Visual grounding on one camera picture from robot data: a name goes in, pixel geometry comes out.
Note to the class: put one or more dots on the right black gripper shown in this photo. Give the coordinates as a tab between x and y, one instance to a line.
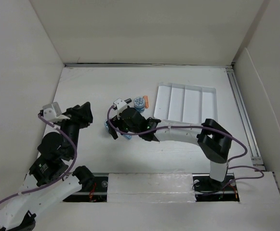
119	123

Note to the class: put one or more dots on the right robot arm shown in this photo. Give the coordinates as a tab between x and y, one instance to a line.
213	139

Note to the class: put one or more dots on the aluminium rail right side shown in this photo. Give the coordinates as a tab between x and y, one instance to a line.
256	158

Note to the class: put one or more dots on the white divided organizer tray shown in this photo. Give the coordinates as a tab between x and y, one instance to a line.
185	103

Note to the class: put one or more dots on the white foam block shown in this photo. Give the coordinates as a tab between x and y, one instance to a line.
155	188

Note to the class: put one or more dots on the blue round jar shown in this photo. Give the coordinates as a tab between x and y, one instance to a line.
106	125
139	104

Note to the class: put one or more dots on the light blue translucent marker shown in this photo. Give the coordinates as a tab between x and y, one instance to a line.
128	137

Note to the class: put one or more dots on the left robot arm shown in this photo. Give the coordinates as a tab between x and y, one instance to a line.
52	177

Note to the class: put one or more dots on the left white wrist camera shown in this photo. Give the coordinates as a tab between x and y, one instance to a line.
52	113

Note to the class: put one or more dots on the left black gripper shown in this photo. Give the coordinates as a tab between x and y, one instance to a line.
86	112

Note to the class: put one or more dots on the blue cap black highlighter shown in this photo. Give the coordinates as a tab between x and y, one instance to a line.
128	101

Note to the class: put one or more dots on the aluminium rail back edge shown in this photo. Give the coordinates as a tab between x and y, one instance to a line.
86	65

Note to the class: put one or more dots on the orange translucent marker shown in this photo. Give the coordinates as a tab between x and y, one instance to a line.
145	97

